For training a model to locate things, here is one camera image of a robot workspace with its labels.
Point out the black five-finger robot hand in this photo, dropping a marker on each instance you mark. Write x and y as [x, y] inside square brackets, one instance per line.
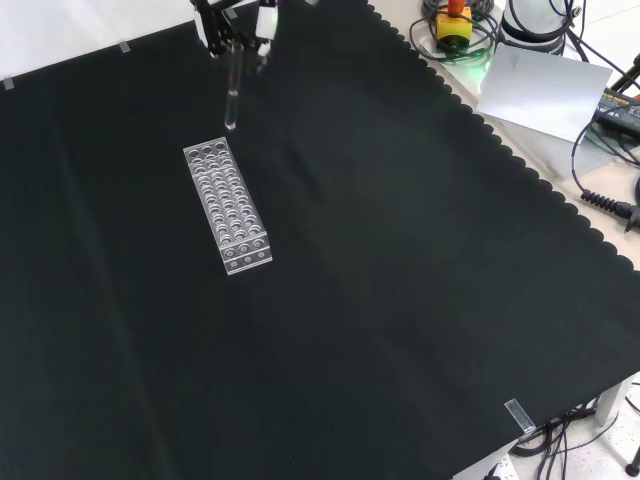
[217, 35]

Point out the clear glass test tube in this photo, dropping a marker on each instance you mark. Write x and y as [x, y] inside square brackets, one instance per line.
[233, 95]

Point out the clear plastic test tube rack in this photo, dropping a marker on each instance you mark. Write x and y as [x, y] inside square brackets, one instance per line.
[227, 210]

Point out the grey tape strip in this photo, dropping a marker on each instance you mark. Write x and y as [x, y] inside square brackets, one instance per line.
[124, 47]
[7, 83]
[229, 13]

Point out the yellow stop button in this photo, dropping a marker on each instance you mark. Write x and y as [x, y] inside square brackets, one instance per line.
[454, 27]

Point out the black bench cloth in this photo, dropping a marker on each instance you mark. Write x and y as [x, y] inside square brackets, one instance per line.
[350, 280]

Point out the pale grey board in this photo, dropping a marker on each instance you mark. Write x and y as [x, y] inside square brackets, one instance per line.
[542, 90]

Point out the black power adapter yellow label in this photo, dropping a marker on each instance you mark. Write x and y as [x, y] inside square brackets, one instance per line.
[617, 107]

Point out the black tripod leg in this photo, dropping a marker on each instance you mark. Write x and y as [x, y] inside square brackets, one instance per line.
[627, 75]

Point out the clear tape strip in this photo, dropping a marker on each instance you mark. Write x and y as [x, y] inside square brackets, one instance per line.
[519, 416]

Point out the white table leg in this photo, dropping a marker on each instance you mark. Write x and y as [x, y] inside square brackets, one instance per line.
[611, 402]

